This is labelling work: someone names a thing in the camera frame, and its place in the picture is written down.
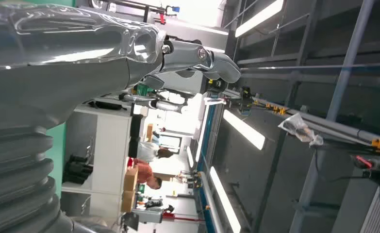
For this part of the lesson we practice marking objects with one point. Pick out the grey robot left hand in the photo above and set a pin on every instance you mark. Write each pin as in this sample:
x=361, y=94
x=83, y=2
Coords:
x=64, y=64

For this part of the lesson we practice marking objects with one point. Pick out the black bag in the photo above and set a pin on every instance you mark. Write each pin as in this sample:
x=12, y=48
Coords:
x=107, y=105

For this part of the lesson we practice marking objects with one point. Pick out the white shelf cabinet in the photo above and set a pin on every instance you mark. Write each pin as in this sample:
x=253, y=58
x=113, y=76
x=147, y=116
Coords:
x=111, y=151

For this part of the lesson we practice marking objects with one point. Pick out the black monitor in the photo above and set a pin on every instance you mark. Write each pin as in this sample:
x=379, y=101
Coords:
x=135, y=135

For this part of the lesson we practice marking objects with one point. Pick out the person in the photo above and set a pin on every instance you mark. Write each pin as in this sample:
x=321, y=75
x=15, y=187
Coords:
x=144, y=173
x=148, y=151

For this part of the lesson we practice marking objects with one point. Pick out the brown cardboard box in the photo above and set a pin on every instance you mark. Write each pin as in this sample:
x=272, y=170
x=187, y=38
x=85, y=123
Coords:
x=131, y=179
x=128, y=201

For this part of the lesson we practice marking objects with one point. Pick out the long ceiling light strip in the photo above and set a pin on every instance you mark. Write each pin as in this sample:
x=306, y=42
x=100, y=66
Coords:
x=259, y=17
x=225, y=201
x=243, y=129

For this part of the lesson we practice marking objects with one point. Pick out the yellow clamp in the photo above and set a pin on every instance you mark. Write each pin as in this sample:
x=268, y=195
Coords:
x=378, y=144
x=277, y=109

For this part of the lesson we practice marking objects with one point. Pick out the clear plastic bag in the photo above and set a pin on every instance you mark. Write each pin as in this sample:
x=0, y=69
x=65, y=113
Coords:
x=300, y=130

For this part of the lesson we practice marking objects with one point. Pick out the grey metal pole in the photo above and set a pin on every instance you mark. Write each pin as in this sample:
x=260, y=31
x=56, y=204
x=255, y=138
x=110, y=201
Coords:
x=350, y=58

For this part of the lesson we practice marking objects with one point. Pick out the blue frame rail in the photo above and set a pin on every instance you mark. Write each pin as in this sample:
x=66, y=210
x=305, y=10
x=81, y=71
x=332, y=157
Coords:
x=206, y=151

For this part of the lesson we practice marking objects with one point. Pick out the aluminium frame rail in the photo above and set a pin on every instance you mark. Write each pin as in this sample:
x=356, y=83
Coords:
x=334, y=127

